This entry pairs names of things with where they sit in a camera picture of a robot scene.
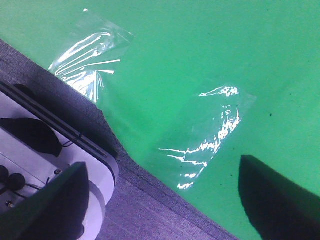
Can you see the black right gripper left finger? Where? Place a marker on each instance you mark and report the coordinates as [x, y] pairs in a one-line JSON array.
[[56, 212]]

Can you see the clear tape patch front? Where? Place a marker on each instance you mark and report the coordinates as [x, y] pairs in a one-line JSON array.
[[91, 54]]

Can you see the green table mat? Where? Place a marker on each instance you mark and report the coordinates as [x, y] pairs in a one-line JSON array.
[[271, 48]]

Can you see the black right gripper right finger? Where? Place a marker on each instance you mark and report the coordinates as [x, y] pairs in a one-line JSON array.
[[276, 207]]

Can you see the white robot base unit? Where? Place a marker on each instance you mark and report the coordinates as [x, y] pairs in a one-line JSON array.
[[36, 146]]

